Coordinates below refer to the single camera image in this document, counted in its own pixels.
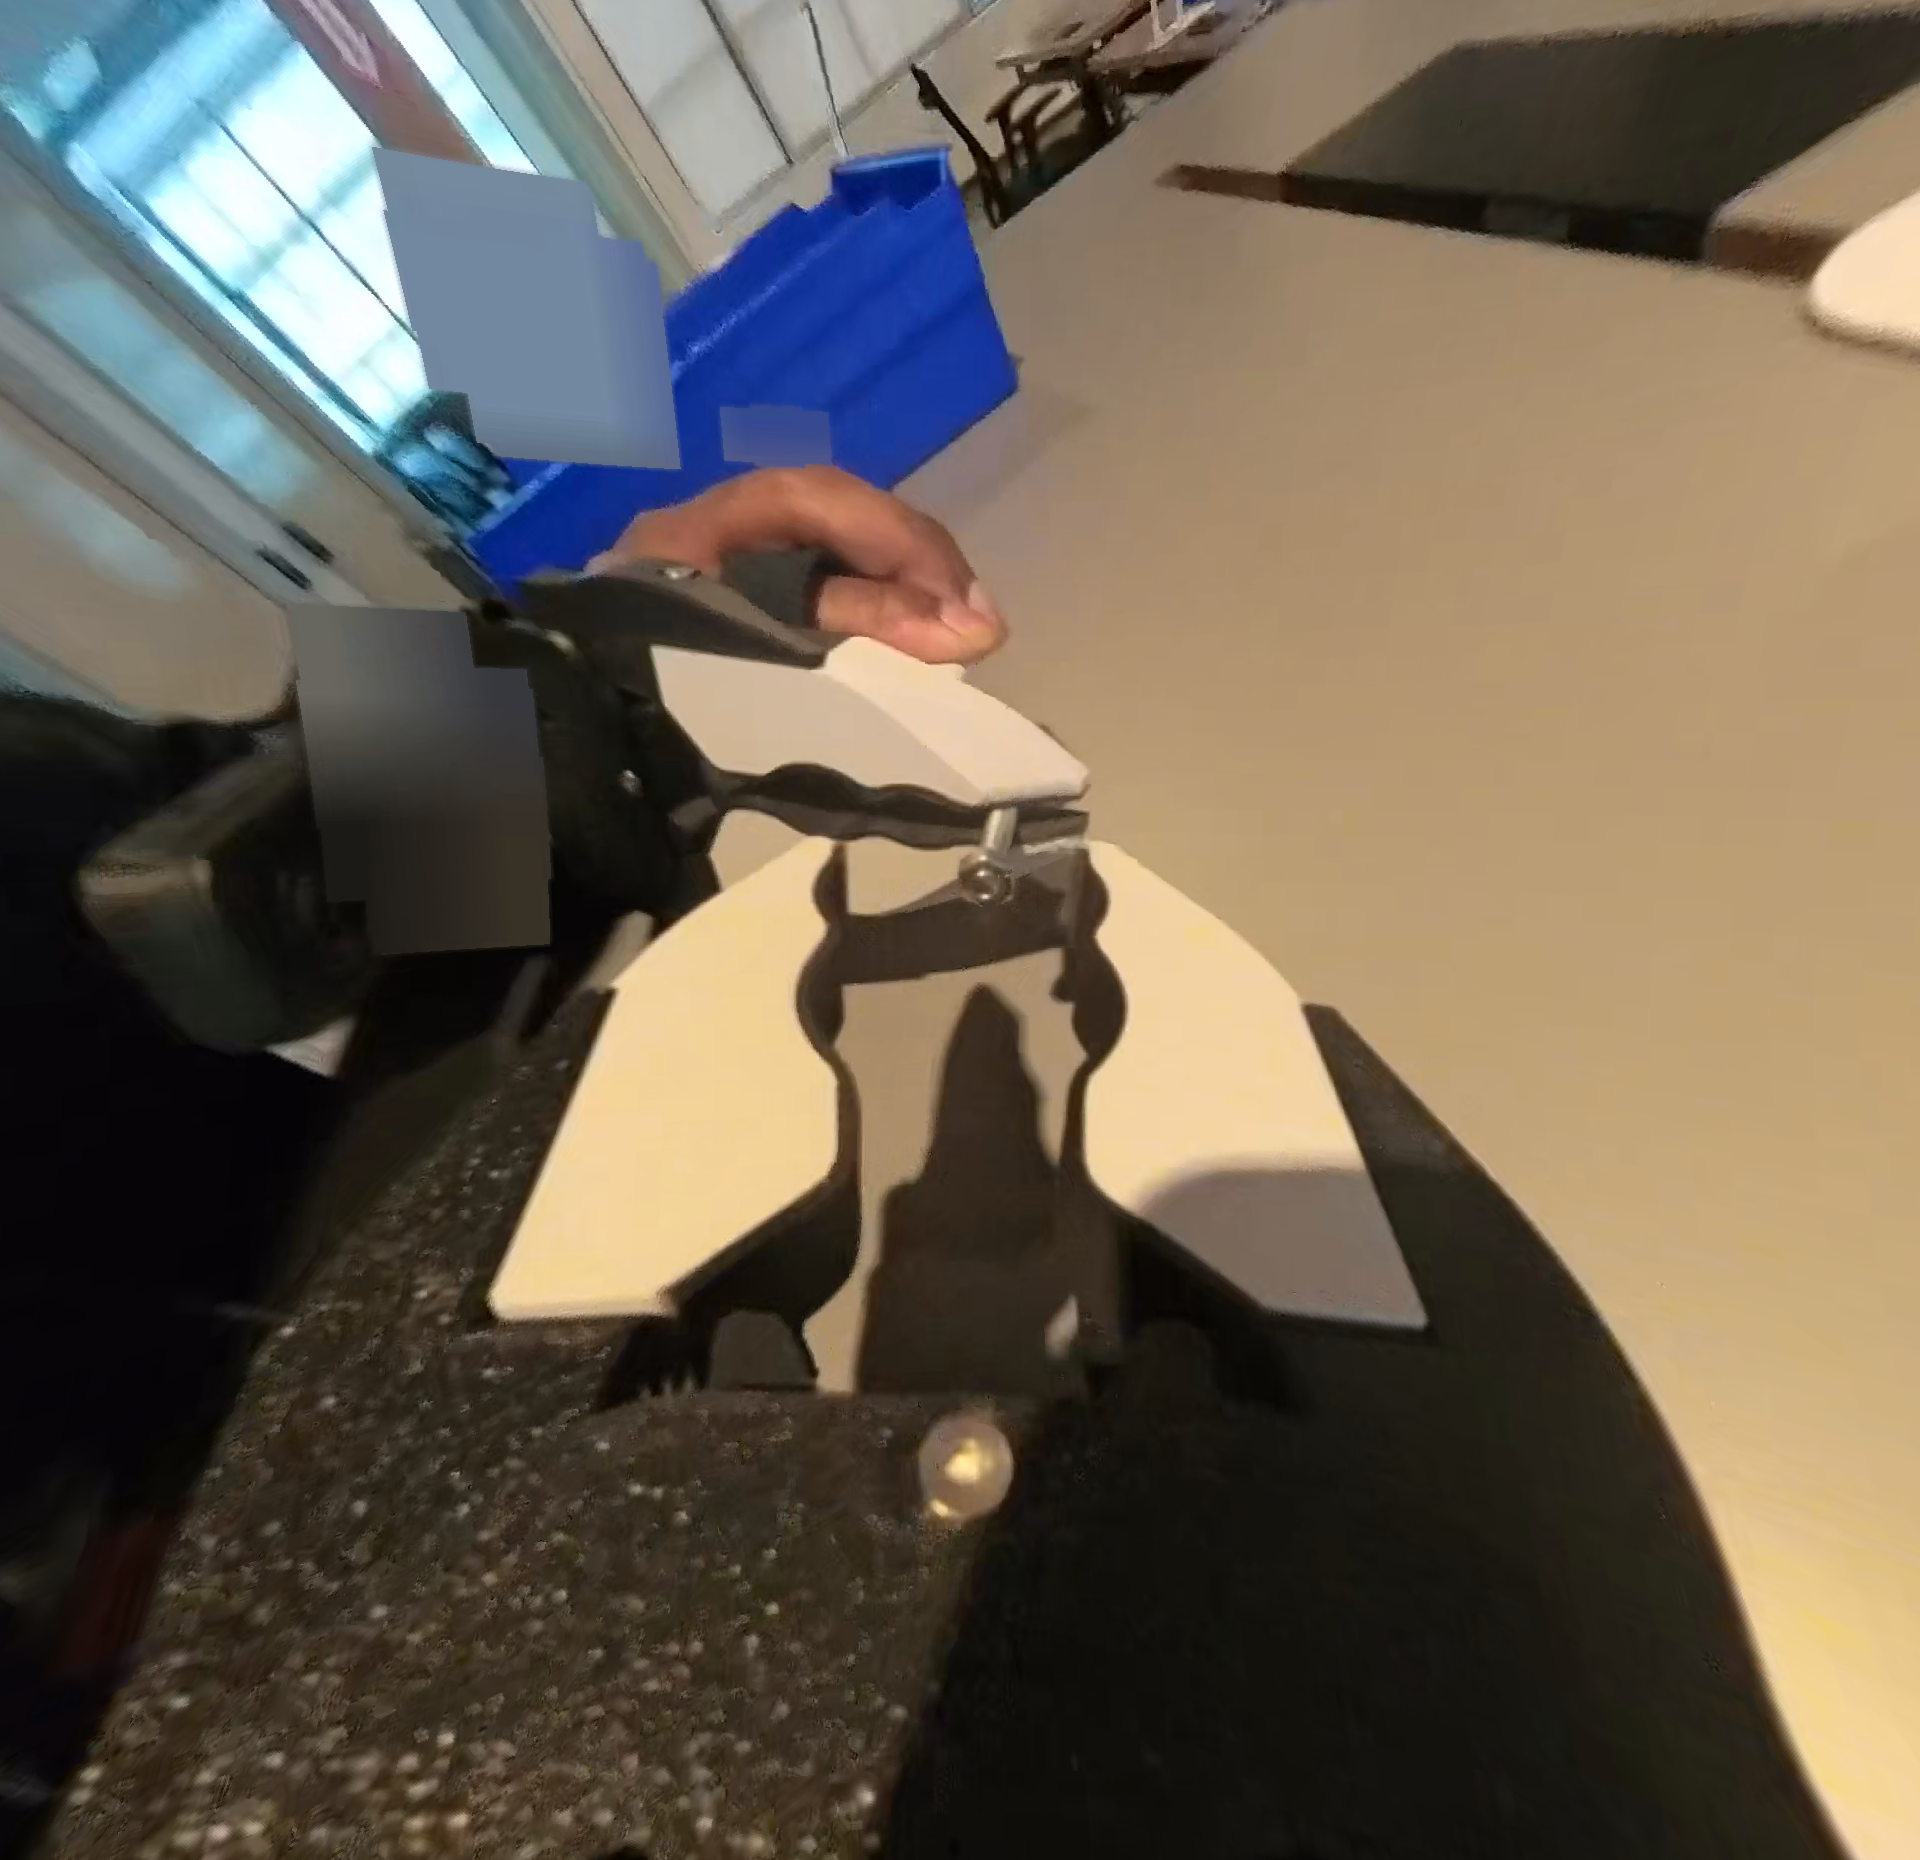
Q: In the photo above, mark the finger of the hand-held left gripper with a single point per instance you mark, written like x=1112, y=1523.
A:
x=900, y=735
x=617, y=953

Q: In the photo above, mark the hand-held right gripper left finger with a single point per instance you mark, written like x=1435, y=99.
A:
x=674, y=1124

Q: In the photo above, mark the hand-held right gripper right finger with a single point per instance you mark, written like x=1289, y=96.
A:
x=1245, y=1140

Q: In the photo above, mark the silver bolt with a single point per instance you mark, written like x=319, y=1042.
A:
x=985, y=875

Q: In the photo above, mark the person's left forearm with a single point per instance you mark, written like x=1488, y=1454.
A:
x=120, y=1214

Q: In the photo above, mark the person's left hand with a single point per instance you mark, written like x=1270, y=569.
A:
x=841, y=525

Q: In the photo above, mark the blue plastic bin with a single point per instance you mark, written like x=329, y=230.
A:
x=841, y=331

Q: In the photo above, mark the black office chair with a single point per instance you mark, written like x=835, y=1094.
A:
x=982, y=136

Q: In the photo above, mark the grey background desk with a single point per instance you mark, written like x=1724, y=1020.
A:
x=1095, y=23

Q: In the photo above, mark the black desk mat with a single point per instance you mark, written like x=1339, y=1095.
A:
x=1619, y=104

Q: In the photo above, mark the white document stand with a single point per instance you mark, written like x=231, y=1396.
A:
x=1874, y=285

